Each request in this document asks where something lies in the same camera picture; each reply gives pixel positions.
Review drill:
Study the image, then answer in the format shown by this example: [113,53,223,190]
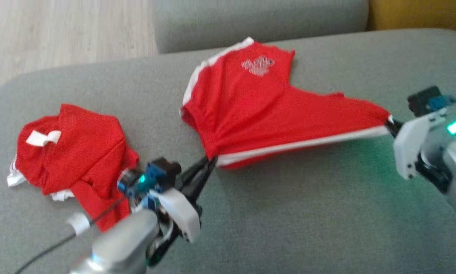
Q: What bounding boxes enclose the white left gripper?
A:
[158,156,218,243]

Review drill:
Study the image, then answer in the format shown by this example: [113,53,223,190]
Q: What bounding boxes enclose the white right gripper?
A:
[387,108,447,180]

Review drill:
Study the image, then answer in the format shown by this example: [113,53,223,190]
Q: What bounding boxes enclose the red shorts white stripe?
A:
[179,37,392,170]

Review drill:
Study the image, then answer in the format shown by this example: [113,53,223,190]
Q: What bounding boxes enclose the red basketball jersey white sleeves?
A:
[6,103,140,236]

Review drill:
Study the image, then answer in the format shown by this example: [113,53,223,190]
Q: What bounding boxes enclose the grey fabric sofa seat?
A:
[0,29,456,274]

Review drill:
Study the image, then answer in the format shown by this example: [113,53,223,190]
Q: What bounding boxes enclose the yellow cushion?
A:
[367,0,456,37]

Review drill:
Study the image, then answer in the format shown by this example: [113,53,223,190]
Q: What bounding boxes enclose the grey sofa back cushion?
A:
[154,0,369,54]

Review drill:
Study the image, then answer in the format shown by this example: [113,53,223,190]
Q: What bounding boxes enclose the black cable teal plug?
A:
[14,196,131,274]
[430,95,456,111]

